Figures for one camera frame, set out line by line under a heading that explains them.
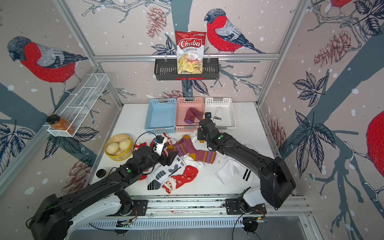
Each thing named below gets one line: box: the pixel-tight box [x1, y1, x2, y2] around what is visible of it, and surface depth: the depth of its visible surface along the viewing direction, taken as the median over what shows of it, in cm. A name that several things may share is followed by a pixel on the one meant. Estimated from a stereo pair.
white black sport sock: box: [147, 155, 186, 191], surface depth 83 cm
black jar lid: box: [96, 169, 106, 178], surface depth 77 cm
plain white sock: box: [215, 159, 256, 186], surface depth 86 cm
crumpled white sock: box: [190, 131, 198, 143], surface depth 100 cm
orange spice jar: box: [46, 114, 76, 135], surface depth 63 cm
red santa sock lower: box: [162, 165, 199, 195], surface depth 83 cm
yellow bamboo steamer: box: [104, 134, 134, 162], surface depth 92 cm
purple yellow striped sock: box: [167, 134, 217, 164], surface depth 94 cm
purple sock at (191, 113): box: [184, 107, 203, 124], surface depth 112 cm
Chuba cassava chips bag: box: [175, 30, 207, 75], surface depth 87 cm
